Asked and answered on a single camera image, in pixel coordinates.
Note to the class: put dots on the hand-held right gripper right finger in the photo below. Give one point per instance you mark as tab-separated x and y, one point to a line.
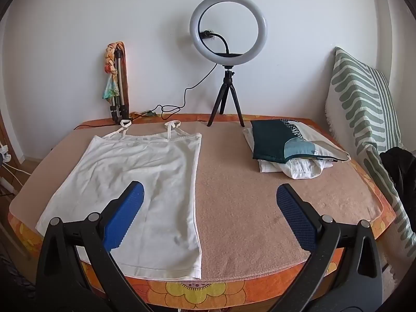
294	214

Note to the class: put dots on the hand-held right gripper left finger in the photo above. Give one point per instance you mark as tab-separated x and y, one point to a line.
125	214

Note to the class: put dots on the white camisole top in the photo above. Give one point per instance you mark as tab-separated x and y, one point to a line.
146	162

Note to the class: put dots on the white folded clothes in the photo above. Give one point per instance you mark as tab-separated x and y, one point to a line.
302	170

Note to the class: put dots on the beige fleece blanket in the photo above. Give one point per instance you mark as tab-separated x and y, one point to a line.
253	201

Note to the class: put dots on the dark green patterned cloth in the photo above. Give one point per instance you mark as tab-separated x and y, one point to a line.
269	139

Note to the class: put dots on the black cloth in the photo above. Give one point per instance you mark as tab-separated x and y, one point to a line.
399	169

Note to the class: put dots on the colourful patterned scarf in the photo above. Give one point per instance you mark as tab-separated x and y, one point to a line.
110	87

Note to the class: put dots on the silver folded tripod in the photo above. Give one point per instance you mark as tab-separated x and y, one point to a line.
119	78

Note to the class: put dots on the green striped pillow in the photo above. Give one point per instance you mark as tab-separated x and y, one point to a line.
357	87

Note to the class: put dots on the small black tripod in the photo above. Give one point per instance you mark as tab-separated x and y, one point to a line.
229	84

